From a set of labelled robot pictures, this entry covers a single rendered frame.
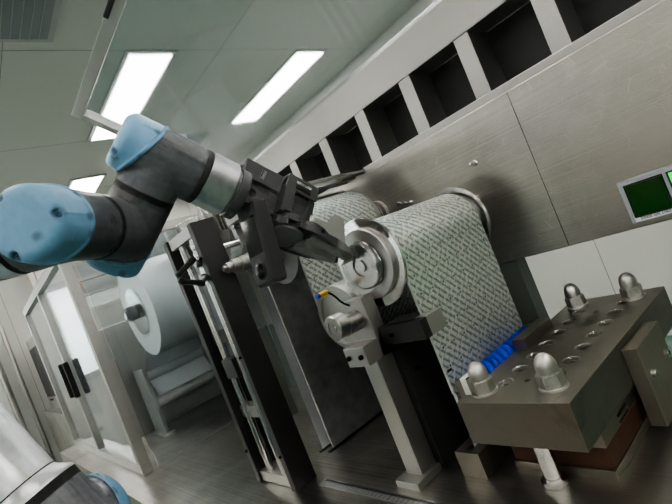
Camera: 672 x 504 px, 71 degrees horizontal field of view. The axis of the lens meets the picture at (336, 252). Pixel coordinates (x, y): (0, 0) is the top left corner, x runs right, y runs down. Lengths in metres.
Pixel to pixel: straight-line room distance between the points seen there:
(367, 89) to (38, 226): 0.82
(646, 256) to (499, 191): 2.51
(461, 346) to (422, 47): 0.60
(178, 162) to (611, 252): 3.11
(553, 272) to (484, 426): 3.00
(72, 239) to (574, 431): 0.56
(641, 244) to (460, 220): 2.61
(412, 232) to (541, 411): 0.31
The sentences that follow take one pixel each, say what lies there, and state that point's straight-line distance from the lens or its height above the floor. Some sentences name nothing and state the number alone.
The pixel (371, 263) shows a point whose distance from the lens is 0.72.
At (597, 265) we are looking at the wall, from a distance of 3.52.
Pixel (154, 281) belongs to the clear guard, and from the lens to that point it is 1.61.
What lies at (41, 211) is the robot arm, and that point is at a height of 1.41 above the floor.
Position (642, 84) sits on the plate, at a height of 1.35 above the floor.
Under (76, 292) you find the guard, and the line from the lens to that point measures 1.55.
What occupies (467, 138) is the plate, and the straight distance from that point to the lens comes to 0.98.
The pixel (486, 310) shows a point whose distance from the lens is 0.85.
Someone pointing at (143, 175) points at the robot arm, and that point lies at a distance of 0.61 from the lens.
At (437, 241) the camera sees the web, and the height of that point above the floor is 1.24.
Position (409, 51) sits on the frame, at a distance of 1.06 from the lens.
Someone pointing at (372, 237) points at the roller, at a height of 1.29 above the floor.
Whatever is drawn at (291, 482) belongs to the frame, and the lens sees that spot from 0.98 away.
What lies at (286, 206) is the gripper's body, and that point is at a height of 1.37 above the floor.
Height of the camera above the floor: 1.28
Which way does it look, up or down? level
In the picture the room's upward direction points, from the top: 22 degrees counter-clockwise
